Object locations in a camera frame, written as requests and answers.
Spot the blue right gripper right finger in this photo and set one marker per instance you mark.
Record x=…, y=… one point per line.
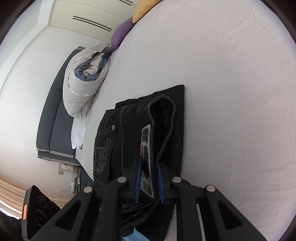
x=164, y=184

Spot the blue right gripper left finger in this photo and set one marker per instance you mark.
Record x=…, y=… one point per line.
x=135, y=179

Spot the black denim pants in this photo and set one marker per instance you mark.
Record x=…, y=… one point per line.
x=151, y=127

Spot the beige curtain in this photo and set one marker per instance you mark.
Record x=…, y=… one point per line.
x=13, y=193

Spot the light blue plastic bin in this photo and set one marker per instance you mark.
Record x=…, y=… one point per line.
x=135, y=236

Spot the dark nightstand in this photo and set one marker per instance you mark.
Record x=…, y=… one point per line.
x=83, y=179

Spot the white pillow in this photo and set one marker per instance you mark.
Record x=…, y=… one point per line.
x=78, y=131

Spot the dark grey headboard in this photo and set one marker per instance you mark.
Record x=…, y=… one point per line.
x=53, y=141

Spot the grey rolled duvet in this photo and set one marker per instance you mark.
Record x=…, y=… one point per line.
x=83, y=77

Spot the white bed sheet mattress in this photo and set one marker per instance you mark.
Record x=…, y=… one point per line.
x=237, y=62

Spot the purple cushion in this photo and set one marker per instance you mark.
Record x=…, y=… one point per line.
x=118, y=35

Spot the cream wardrobe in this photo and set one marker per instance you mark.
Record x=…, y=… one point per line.
x=81, y=16

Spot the yellow cushion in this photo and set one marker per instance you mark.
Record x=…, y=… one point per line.
x=142, y=8

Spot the wall socket panel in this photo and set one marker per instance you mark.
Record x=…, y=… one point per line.
x=65, y=168

